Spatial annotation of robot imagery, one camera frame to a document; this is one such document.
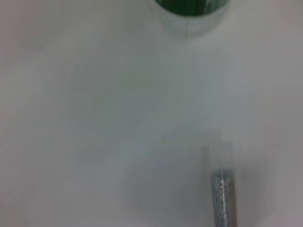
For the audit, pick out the clear green-label water bottle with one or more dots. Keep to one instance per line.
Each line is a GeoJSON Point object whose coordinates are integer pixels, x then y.
{"type": "Point", "coordinates": [189, 9]}

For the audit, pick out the grey pen in clear sleeve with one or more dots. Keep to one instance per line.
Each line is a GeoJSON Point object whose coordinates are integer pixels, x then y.
{"type": "Point", "coordinates": [222, 189]}

